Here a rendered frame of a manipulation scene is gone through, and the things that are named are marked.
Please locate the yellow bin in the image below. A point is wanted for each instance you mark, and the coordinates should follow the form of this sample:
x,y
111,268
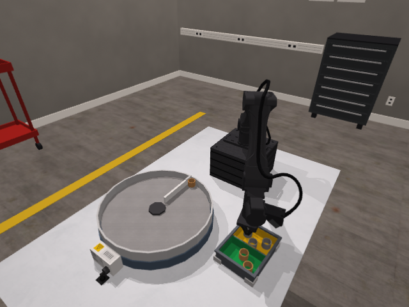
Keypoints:
x,y
259,235

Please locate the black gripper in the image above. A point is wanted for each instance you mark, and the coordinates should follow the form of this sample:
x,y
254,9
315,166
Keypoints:
x,y
242,222

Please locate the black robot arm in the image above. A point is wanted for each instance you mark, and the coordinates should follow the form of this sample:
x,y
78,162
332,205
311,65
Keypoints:
x,y
252,125

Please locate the grey round turntable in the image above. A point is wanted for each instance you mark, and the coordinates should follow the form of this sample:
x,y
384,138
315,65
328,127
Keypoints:
x,y
150,211

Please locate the dark grey divided bin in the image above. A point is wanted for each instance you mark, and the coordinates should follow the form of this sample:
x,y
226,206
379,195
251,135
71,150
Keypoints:
x,y
237,268

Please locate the green bin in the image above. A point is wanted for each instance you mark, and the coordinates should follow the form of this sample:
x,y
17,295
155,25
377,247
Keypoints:
x,y
232,247

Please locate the bronze bushing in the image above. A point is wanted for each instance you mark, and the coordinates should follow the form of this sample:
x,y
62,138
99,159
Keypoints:
x,y
249,264
243,251
191,182

